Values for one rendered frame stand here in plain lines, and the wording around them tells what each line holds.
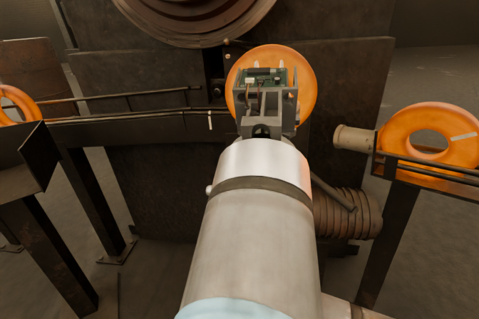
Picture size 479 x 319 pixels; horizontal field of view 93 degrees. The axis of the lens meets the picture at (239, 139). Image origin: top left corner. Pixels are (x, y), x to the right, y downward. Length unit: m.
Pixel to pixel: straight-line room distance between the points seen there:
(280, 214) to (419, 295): 1.07
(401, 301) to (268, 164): 1.03
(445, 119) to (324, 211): 0.30
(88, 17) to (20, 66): 2.44
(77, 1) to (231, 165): 0.84
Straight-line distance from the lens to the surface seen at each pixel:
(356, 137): 0.58
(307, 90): 0.40
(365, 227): 0.65
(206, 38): 0.60
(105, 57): 0.87
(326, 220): 0.63
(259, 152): 0.19
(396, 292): 1.18
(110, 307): 1.18
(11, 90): 1.07
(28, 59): 3.32
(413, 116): 0.54
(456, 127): 0.54
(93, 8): 0.93
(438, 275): 1.30
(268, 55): 0.38
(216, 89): 0.74
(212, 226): 0.17
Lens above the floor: 0.94
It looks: 28 degrees down
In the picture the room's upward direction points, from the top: 4 degrees counter-clockwise
